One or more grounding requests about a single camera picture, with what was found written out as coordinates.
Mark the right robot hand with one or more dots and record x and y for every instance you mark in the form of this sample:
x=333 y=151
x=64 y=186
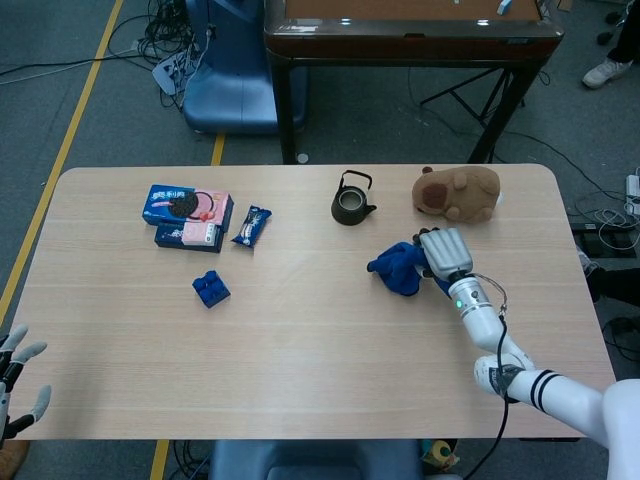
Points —
x=445 y=252

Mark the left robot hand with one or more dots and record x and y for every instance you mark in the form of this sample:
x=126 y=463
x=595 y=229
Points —
x=17 y=380

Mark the blue cloth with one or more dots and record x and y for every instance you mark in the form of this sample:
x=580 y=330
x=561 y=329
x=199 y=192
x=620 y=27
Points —
x=400 y=270

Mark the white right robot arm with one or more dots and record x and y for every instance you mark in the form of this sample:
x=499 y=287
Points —
x=530 y=370

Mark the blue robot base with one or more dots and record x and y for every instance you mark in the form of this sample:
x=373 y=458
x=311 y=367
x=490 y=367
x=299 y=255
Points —
x=230 y=75

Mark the brown capybara plush toy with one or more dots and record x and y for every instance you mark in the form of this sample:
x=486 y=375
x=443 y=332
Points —
x=457 y=195

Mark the black teapot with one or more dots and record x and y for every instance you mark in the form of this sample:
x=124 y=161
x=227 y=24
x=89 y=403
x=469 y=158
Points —
x=350 y=202

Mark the black tripod stand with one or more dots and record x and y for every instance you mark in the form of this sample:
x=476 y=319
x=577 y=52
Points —
x=475 y=95

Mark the blue Oreo snack packet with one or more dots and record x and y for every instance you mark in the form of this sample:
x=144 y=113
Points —
x=251 y=227

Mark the white power strip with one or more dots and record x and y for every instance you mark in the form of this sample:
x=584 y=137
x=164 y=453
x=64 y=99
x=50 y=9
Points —
x=633 y=187

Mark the yellow tape roll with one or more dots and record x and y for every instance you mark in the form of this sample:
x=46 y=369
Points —
x=442 y=452

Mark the blue toy building block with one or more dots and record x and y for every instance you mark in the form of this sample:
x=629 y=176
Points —
x=210 y=290

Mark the dark brown wooden table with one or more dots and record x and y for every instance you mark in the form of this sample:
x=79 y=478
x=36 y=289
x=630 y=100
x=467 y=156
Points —
x=400 y=35

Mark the small Oreo cookie box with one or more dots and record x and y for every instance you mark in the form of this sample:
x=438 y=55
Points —
x=190 y=237

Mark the white sneaker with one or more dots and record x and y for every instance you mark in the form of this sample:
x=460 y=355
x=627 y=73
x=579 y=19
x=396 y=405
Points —
x=602 y=72

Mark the large Oreo cookie box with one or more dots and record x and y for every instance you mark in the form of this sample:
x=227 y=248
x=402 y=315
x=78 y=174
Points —
x=187 y=205

